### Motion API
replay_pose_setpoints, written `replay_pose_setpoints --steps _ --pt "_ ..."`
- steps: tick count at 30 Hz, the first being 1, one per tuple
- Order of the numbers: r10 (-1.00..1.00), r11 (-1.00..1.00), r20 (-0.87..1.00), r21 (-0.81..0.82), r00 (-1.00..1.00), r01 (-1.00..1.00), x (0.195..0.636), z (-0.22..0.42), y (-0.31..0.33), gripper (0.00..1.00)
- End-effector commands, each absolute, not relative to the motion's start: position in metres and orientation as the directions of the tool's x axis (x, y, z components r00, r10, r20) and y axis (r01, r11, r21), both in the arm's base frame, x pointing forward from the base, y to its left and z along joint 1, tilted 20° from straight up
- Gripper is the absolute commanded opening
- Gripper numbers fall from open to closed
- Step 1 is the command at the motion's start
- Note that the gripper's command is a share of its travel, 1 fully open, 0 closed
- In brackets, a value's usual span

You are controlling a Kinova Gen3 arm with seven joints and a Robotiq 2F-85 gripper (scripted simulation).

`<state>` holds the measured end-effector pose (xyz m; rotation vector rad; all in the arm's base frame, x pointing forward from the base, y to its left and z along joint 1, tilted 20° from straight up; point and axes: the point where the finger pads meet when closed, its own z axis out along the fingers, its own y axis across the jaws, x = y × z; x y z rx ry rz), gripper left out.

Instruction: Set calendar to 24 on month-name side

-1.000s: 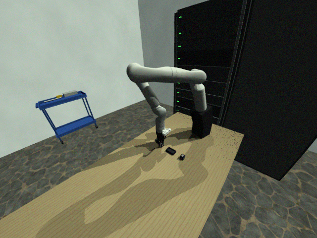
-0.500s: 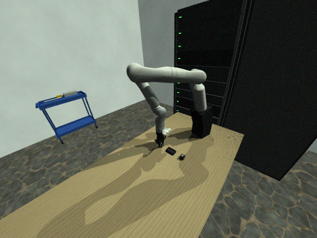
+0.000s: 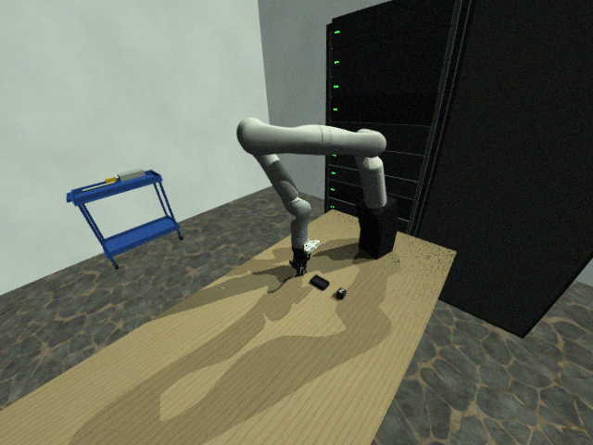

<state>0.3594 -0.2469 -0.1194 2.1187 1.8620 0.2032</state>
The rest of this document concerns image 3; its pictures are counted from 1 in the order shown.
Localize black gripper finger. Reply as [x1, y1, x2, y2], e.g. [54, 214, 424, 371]
[289, 256, 303, 274]
[302, 253, 311, 270]

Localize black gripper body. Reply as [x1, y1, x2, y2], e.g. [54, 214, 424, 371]
[292, 246, 305, 261]

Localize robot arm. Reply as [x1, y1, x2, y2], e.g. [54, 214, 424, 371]
[236, 118, 386, 255]

